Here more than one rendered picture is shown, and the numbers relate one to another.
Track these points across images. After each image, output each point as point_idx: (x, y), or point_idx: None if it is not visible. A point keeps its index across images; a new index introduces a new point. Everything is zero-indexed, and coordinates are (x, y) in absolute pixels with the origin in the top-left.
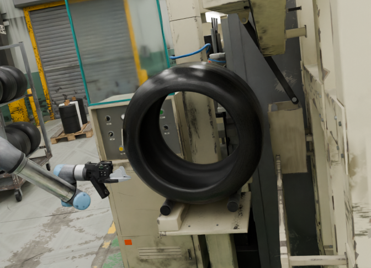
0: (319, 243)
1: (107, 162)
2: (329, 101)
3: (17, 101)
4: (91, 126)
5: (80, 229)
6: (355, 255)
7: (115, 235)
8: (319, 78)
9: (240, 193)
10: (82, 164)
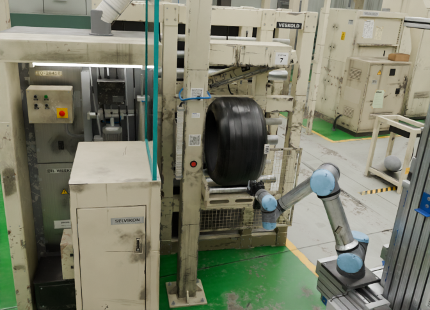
0: (172, 209)
1: (253, 181)
2: (279, 99)
3: None
4: (160, 204)
5: None
6: (300, 137)
7: None
8: (258, 94)
9: None
10: (262, 190)
